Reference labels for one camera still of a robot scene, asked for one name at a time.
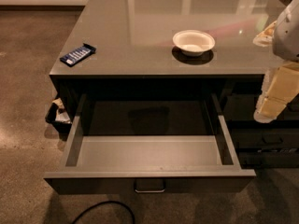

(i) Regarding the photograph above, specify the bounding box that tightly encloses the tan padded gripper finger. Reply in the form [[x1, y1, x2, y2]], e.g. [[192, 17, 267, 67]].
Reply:
[[267, 63, 299, 118]]

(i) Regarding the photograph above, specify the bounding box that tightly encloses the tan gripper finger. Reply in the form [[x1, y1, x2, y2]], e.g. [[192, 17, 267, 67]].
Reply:
[[253, 21, 277, 47]]

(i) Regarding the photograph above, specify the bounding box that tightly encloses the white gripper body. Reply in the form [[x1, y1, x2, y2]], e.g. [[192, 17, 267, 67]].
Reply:
[[253, 68, 276, 123]]

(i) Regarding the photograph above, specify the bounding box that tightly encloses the grey top drawer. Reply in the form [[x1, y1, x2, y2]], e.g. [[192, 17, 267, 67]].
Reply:
[[44, 95, 256, 194]]

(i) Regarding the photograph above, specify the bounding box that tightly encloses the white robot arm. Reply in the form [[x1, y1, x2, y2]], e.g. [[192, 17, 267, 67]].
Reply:
[[253, 0, 299, 123]]

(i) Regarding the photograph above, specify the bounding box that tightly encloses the middle right drawer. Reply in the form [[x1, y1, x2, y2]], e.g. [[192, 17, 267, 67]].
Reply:
[[231, 129, 299, 149]]

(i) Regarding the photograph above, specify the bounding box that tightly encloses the bottom right drawer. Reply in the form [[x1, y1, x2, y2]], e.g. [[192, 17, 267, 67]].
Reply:
[[238, 152, 299, 168]]

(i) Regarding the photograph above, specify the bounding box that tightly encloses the grey drawer cabinet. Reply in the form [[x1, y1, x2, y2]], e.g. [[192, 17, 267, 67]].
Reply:
[[50, 0, 298, 157]]

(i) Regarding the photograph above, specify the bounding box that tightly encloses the white paper bowl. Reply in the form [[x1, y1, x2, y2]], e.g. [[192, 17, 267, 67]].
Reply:
[[173, 30, 215, 57]]

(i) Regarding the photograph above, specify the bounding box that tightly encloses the dark bin with trash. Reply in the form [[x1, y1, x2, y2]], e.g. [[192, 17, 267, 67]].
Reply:
[[45, 98, 72, 133]]

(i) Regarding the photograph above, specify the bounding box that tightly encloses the metal drawer handle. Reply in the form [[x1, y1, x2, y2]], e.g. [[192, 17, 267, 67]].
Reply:
[[134, 179, 165, 193]]

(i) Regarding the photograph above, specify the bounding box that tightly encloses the black floor cable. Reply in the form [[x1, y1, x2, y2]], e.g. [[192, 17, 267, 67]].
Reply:
[[70, 200, 136, 224]]

